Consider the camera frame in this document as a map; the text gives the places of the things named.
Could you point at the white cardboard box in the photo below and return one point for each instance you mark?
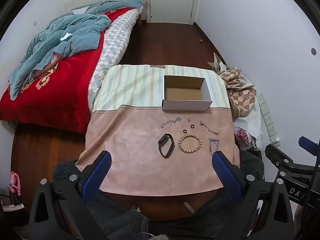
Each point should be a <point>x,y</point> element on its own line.
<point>186,95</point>

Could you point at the white power strip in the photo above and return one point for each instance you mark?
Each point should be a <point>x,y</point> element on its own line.
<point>268,120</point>

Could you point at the dark fleece clothing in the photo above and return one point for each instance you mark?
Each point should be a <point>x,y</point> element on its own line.
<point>125,220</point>

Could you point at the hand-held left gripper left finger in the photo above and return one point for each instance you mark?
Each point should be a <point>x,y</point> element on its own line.
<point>98,175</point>

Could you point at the white door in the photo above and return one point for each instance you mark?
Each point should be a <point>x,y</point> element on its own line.
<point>172,0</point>

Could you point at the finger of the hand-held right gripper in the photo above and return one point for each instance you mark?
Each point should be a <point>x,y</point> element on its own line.
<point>276,155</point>
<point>308,143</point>

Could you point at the white tissue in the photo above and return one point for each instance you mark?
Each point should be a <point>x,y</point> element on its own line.
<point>65,37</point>

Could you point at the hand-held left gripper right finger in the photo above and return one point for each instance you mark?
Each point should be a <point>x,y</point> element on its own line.
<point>226,175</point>

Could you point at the blue quilt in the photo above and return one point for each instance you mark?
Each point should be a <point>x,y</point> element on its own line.
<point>67,37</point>

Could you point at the brown checkered cloth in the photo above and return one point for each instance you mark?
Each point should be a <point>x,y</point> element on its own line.
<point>238,90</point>

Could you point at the red patterned bag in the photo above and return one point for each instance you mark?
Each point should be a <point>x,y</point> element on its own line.
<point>243,135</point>

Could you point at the checkered bed sheet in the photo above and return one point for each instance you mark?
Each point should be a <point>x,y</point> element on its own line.
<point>115,42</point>

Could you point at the red floral blanket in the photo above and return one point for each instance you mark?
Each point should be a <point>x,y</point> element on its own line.
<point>55,92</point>

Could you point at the pink slippers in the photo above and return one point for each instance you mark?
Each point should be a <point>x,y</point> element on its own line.
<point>15,183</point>

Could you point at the black smart band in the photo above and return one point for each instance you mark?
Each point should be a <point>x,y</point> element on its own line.
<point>163,152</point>

